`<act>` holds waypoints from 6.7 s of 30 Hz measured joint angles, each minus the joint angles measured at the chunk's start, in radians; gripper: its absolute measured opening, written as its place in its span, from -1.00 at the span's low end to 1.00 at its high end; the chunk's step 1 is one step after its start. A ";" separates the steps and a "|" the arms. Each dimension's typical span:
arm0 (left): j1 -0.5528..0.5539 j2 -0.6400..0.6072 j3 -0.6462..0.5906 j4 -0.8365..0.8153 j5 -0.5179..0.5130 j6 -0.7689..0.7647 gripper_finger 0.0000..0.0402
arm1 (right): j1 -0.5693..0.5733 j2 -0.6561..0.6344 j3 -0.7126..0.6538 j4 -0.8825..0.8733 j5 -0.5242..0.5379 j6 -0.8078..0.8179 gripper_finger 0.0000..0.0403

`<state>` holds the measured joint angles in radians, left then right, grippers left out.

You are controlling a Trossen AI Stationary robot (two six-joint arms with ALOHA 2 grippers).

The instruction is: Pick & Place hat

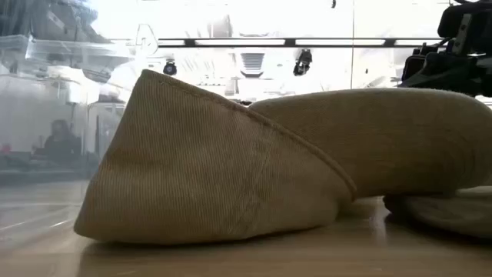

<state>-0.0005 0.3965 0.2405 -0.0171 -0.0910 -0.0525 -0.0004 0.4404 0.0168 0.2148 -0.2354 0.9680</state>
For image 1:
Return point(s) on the person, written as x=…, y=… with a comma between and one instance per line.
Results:
x=61, y=142

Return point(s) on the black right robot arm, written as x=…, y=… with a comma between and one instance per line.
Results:
x=467, y=19

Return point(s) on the black ceiling light rail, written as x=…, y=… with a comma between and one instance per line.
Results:
x=238, y=42

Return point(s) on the black ceiling spotlight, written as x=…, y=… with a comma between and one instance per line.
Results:
x=303, y=62
x=169, y=68

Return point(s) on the ceiling air vent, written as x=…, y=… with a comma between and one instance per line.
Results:
x=252, y=63

